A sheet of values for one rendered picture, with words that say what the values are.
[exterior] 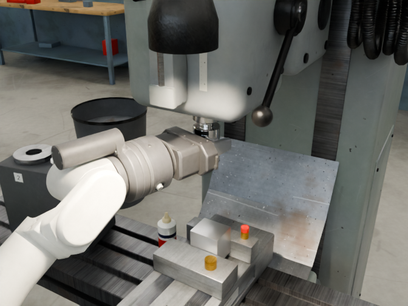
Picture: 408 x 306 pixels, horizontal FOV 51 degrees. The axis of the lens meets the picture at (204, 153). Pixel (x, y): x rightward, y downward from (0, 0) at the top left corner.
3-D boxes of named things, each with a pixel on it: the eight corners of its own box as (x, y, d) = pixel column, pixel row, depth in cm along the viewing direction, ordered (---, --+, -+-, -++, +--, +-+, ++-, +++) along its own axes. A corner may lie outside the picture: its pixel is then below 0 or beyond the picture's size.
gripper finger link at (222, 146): (227, 150, 76) (201, 161, 72) (228, 134, 74) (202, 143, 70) (234, 153, 75) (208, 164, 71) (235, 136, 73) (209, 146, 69)
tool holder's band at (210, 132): (223, 126, 75) (223, 121, 75) (217, 136, 71) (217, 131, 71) (197, 124, 76) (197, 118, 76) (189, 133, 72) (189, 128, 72)
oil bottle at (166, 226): (170, 261, 95) (169, 219, 90) (155, 255, 97) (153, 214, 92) (180, 251, 98) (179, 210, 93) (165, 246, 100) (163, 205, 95)
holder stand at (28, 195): (90, 252, 98) (79, 174, 89) (10, 234, 104) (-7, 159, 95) (116, 223, 108) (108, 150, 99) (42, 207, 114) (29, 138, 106)
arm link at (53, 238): (136, 191, 59) (70, 273, 54) (104, 180, 66) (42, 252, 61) (107, 159, 56) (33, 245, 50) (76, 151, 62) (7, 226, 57)
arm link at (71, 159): (156, 202, 63) (87, 232, 56) (118, 188, 71) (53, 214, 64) (144, 127, 60) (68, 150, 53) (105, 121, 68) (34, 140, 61)
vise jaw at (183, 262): (221, 300, 75) (222, 283, 73) (153, 270, 82) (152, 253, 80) (238, 280, 79) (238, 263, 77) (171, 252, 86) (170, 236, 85)
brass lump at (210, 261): (212, 272, 75) (212, 264, 74) (201, 268, 76) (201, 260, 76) (218, 265, 77) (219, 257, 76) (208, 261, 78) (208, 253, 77)
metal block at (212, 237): (217, 266, 81) (217, 240, 78) (190, 255, 84) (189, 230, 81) (230, 252, 85) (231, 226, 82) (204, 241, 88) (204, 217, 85)
